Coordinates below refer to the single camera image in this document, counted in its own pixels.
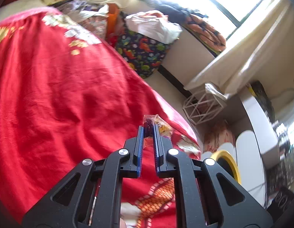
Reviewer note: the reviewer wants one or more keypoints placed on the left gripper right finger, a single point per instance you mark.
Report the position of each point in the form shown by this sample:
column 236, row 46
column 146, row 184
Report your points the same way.
column 205, row 194

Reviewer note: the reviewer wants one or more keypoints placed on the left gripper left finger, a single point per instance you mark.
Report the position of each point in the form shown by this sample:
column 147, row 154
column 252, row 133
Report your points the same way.
column 90, row 194

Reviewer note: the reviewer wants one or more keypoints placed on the purple cookie snack wrapper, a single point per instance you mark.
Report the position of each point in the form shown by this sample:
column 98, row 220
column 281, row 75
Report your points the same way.
column 165, row 129

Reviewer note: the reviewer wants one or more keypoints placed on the yellow rimmed black trash bin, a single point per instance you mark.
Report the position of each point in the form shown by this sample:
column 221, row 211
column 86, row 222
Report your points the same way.
column 226, row 161

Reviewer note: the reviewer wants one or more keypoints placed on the white chair back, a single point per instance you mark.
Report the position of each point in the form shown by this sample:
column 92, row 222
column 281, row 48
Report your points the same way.
column 249, row 162

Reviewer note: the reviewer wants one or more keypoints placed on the black electronic device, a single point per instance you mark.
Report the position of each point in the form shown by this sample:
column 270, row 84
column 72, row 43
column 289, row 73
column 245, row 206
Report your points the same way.
column 280, row 202

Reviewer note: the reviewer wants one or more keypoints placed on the white desk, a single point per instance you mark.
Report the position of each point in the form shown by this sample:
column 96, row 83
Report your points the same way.
column 266, row 137

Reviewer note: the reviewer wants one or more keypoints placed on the red floral bed blanket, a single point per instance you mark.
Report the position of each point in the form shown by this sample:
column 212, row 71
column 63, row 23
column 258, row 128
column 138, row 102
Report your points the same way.
column 65, row 96

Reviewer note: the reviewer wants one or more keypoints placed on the cream window curtain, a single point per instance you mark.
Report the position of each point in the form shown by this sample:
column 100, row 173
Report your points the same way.
column 247, row 25

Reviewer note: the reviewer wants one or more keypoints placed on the dinosaur print laundry basket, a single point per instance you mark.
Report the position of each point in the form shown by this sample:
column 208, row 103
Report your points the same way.
column 143, row 54

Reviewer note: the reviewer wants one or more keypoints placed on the orange patterned folded quilt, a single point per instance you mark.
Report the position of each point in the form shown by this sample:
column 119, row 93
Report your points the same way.
column 207, row 34

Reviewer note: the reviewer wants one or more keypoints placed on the floral fabric bag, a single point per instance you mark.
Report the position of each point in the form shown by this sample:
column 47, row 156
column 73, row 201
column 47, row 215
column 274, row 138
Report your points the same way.
column 97, row 25

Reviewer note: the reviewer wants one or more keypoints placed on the white clothes in basket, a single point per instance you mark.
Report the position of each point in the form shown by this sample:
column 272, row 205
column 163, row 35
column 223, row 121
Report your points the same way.
column 155, row 25

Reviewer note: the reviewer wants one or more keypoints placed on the dark blue jacket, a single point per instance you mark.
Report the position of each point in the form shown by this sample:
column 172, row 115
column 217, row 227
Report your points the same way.
column 176, row 13

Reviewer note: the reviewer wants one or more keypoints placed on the orange plastic bag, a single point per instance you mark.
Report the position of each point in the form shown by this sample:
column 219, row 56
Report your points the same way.
column 113, row 12

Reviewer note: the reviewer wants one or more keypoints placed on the white wire side table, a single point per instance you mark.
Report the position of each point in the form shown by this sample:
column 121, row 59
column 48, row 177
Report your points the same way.
column 205, row 103

